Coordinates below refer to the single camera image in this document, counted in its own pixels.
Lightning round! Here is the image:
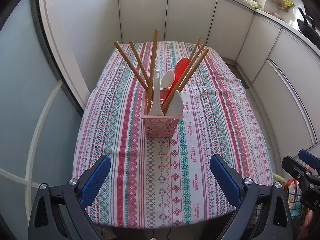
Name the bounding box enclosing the pink plastic utensil basket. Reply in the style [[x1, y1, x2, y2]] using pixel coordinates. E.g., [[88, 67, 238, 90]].
[[140, 91, 183, 138]]

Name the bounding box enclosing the white rice paddle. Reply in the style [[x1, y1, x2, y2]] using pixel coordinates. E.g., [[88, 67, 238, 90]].
[[148, 70, 164, 116]]

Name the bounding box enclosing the wooden chopstick five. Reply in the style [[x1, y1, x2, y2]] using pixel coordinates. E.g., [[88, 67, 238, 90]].
[[161, 42, 206, 112]]

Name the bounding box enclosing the wooden chopstick six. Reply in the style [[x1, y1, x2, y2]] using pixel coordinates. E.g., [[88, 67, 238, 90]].
[[162, 48, 210, 116]]

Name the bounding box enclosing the red plastic spoon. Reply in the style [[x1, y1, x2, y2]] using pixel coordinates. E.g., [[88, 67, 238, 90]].
[[164, 58, 190, 101]]

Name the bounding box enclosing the white plastic spoon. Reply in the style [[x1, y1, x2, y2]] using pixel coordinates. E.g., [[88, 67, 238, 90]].
[[161, 70, 175, 88]]

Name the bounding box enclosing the wooden chopstick four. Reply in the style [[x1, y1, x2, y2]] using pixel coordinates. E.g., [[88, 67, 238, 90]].
[[179, 37, 201, 81]]

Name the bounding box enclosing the wooden chopstick three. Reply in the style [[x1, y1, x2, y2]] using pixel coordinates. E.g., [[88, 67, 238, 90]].
[[147, 30, 159, 113]]

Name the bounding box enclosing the wooden chopstick two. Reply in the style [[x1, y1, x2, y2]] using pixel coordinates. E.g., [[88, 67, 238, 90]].
[[129, 41, 149, 83]]

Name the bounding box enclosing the wooden chopstick one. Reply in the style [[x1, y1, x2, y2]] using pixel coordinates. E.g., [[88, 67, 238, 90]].
[[113, 41, 149, 92]]

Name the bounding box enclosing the orange snack bag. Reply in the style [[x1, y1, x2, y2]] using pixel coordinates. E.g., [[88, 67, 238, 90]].
[[286, 178, 301, 204]]

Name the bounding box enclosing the white cabinet row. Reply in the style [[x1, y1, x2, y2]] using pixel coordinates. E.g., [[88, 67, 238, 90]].
[[119, 0, 319, 158]]

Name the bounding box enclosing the patterned tablecloth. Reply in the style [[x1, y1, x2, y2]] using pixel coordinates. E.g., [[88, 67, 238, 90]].
[[73, 49, 273, 229]]

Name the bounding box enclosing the black wok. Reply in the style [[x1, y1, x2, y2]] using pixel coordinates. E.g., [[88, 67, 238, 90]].
[[297, 7, 320, 48]]

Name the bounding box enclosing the yellow snack packet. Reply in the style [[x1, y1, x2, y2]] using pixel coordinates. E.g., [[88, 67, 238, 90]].
[[278, 0, 294, 9]]

